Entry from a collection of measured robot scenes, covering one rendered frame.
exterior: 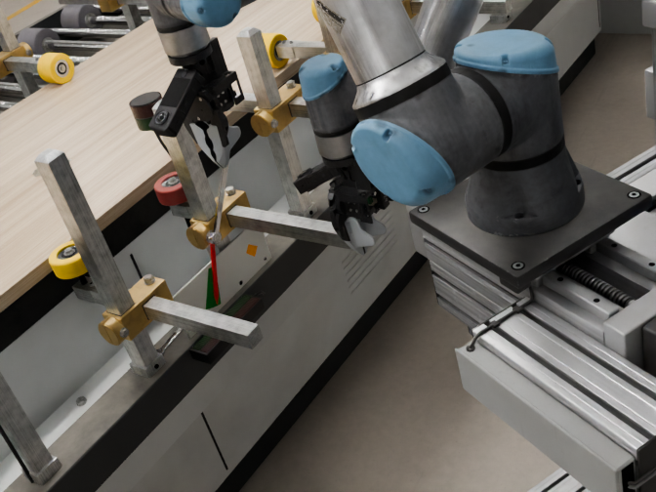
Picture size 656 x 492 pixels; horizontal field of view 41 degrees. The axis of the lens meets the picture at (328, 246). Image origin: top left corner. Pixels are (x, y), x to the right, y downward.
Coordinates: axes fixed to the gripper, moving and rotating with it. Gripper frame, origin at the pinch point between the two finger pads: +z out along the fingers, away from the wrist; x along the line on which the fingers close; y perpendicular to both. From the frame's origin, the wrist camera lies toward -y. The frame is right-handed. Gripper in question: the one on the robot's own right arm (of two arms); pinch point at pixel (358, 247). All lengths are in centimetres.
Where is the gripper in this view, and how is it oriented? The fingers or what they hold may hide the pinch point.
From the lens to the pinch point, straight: 154.8
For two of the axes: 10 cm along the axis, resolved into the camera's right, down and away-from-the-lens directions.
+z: 2.4, 8.0, 5.5
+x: 5.5, -5.8, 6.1
